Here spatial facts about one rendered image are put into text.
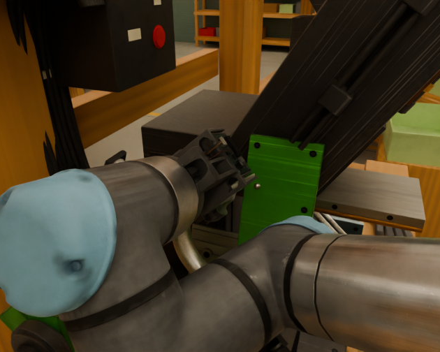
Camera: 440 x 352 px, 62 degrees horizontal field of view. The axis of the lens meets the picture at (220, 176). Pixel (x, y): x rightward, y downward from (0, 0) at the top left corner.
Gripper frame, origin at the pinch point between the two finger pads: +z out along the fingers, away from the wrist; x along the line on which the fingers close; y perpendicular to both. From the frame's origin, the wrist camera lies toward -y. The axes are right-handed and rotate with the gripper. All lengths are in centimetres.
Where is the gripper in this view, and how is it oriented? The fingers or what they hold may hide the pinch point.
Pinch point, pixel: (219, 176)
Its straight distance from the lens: 52.7
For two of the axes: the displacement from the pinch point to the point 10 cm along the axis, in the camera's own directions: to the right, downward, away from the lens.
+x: -5.8, -8.1, 0.8
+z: 3.4, -1.5, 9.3
